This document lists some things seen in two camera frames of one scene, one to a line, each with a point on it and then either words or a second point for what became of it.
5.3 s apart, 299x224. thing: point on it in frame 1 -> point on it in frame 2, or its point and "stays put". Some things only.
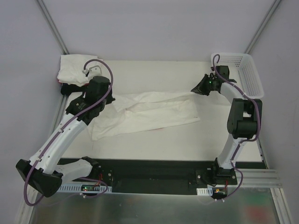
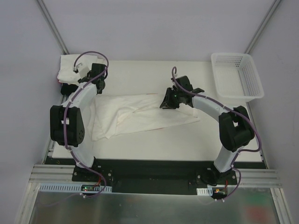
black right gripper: x=205 y=84 -> x=172 y=97
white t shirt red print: x=132 y=112 stays put
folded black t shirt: x=67 y=88 stays put
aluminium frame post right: x=263 y=24 stays put
